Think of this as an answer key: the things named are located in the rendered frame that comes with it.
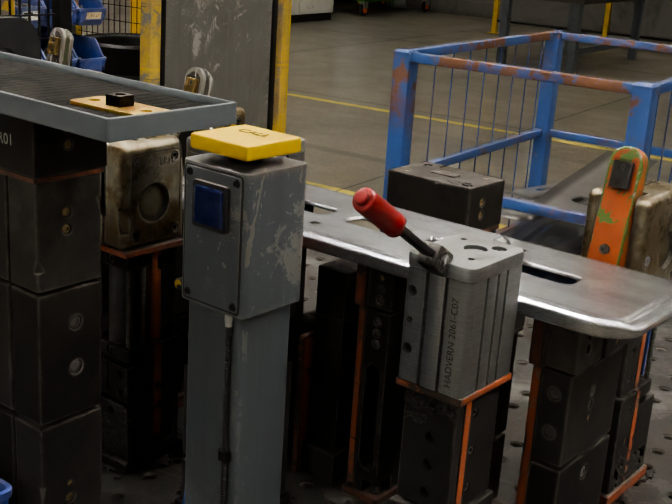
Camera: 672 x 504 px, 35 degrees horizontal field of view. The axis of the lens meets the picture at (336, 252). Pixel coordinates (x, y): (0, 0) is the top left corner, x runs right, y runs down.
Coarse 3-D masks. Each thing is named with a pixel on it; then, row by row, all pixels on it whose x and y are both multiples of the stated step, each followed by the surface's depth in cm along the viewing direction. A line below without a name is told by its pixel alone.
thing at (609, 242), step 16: (624, 160) 111; (640, 160) 110; (608, 176) 112; (624, 176) 110; (640, 176) 110; (608, 192) 112; (624, 192) 111; (640, 192) 112; (608, 208) 112; (624, 208) 111; (608, 224) 112; (624, 224) 111; (592, 240) 113; (608, 240) 112; (624, 240) 111; (592, 256) 113; (608, 256) 112; (624, 256) 112
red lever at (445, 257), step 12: (360, 192) 76; (372, 192) 76; (360, 204) 76; (372, 204) 76; (384, 204) 77; (372, 216) 77; (384, 216) 77; (396, 216) 78; (384, 228) 78; (396, 228) 79; (408, 240) 82; (420, 240) 82; (420, 252) 85; (432, 252) 84; (444, 252) 85; (420, 264) 85; (432, 264) 84; (444, 264) 85
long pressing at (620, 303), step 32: (320, 192) 129; (320, 224) 115; (352, 224) 116; (416, 224) 118; (448, 224) 119; (352, 256) 107; (384, 256) 105; (544, 256) 109; (576, 256) 110; (544, 288) 100; (576, 288) 100; (608, 288) 101; (640, 288) 101; (544, 320) 94; (576, 320) 92; (608, 320) 92; (640, 320) 94
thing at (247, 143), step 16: (224, 128) 81; (240, 128) 82; (256, 128) 82; (192, 144) 79; (208, 144) 78; (224, 144) 77; (240, 144) 76; (256, 144) 77; (272, 144) 78; (288, 144) 79; (240, 160) 79; (256, 160) 79
